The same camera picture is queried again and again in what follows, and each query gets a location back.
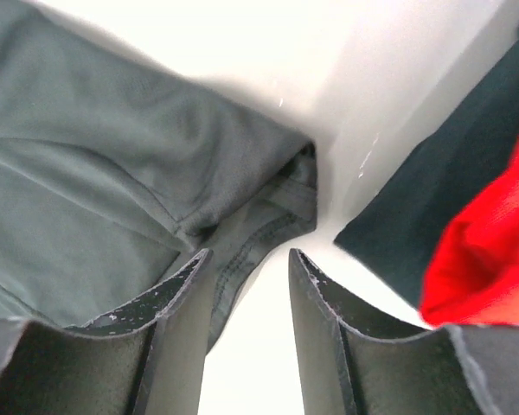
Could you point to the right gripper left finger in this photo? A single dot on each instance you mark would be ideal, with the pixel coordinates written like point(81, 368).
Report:
point(145, 357)

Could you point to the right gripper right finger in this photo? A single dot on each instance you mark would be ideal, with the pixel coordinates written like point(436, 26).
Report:
point(356, 359)

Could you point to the black t-shirt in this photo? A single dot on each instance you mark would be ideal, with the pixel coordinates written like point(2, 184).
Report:
point(113, 174)
point(395, 235)

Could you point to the red folded t-shirt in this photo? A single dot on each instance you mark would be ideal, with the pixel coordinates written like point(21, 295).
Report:
point(473, 277)

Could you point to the black folded t-shirt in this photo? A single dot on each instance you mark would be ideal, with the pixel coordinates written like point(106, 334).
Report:
point(395, 235)

